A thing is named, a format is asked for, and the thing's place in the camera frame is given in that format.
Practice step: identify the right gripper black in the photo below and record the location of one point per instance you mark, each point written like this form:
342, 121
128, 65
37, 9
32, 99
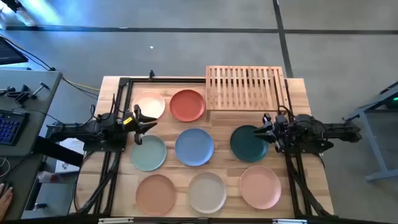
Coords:
279, 132

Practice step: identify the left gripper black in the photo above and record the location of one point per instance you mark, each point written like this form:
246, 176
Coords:
136, 127

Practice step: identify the cream plate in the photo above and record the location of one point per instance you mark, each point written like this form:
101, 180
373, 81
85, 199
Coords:
152, 102

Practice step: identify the dark green plate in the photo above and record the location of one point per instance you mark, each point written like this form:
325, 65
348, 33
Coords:
245, 146

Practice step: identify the mint green plate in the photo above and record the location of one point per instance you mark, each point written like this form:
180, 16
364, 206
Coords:
148, 154

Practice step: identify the red plate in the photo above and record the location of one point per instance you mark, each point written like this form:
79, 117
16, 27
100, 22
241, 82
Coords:
187, 105

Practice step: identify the blue plate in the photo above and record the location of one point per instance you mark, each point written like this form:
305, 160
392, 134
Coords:
194, 147

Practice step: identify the pink plate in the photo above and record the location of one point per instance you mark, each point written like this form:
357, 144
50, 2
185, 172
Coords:
260, 187

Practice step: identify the beige grey plate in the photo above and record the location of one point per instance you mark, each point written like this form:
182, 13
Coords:
207, 192

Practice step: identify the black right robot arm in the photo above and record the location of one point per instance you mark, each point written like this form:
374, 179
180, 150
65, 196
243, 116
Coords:
335, 132

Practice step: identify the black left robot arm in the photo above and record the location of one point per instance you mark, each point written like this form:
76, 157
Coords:
77, 130

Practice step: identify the slatted wooden shelf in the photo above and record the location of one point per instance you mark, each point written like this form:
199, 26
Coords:
239, 109

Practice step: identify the white cardboard box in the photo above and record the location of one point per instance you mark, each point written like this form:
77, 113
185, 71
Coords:
74, 144

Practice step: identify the black desk crossbar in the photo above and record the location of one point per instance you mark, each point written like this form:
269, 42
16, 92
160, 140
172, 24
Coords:
56, 151

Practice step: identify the blue-grey metal stand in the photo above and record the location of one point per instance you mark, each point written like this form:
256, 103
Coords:
374, 143

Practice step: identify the grey side desk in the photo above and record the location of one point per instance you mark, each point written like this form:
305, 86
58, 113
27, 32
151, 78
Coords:
37, 107

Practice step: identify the clear plastic bottle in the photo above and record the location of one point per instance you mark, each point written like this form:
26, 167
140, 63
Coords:
46, 177

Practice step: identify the black backlit keyboard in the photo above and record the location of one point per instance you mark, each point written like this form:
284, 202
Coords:
11, 127

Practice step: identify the small black desk clamp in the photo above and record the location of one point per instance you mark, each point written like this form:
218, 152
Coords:
7, 91

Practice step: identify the computer monitor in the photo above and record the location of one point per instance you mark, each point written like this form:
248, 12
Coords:
9, 54

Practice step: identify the person's white shoe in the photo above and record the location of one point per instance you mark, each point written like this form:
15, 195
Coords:
26, 17

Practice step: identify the person's hand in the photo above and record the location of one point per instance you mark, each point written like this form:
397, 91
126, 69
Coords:
4, 202

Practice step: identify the black aluminium table frame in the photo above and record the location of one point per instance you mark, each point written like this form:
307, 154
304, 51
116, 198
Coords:
168, 80

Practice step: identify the small black frame knob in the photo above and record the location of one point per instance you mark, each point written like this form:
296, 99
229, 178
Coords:
151, 74

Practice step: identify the silver metal bracket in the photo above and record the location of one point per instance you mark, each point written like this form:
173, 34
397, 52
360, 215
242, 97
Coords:
115, 220
289, 221

